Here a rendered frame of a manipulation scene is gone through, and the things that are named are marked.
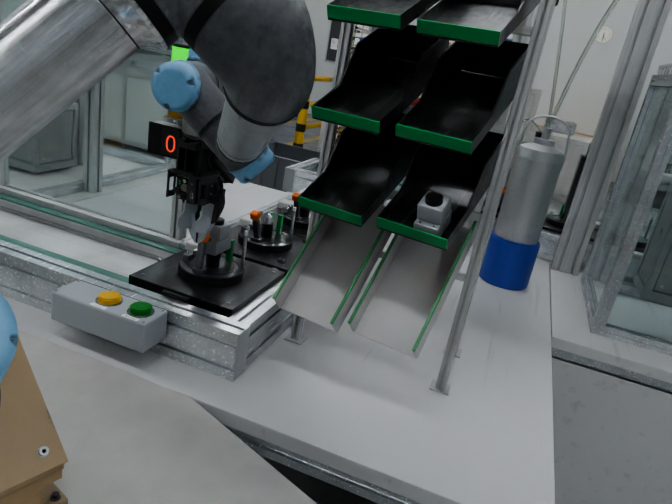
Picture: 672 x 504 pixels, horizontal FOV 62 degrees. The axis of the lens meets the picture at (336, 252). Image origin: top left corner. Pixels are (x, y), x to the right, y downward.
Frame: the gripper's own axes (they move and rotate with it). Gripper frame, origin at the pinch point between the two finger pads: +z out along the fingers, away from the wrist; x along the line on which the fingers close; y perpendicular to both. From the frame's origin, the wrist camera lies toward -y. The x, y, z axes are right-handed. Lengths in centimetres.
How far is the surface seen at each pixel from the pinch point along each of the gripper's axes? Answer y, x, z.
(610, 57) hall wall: -1050, 148, -104
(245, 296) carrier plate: -1.1, 11.1, 10.3
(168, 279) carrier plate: 2.3, -4.9, 10.3
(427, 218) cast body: 2.1, 43.6, -15.8
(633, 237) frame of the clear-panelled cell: -64, 87, -7
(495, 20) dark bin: -6, 46, -48
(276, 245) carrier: -27.4, 5.0, 8.3
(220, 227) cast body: -4.5, 1.9, -1.2
